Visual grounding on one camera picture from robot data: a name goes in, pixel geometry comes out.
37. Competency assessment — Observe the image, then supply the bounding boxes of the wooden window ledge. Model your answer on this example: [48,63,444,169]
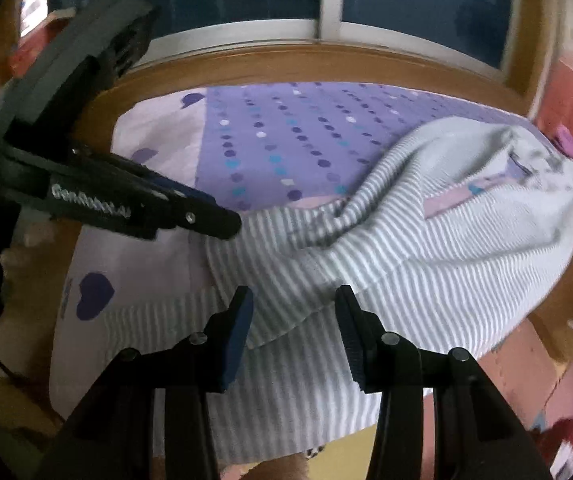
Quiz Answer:
[76,41,534,128]

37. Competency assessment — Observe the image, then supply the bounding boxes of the purple polka dot bedsheet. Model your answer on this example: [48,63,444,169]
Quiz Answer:
[49,81,559,413]

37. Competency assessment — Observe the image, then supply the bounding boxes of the small bright wall picture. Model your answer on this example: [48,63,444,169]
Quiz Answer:
[18,0,51,39]

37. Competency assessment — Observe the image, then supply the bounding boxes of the pink cloth item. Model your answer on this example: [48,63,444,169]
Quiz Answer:
[553,126,573,159]

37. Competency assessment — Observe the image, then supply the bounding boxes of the grey white striped shirt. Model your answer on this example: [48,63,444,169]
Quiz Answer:
[61,115,573,467]

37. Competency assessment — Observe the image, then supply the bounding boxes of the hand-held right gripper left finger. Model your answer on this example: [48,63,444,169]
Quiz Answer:
[31,286,256,480]

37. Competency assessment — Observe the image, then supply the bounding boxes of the window with white frame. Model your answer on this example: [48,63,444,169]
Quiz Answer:
[41,0,519,70]

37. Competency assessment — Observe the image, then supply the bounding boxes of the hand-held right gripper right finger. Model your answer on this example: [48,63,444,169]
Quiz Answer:
[334,285,552,480]

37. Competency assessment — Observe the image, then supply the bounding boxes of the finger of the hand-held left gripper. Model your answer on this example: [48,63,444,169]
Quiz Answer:
[153,194,243,240]
[115,156,218,211]

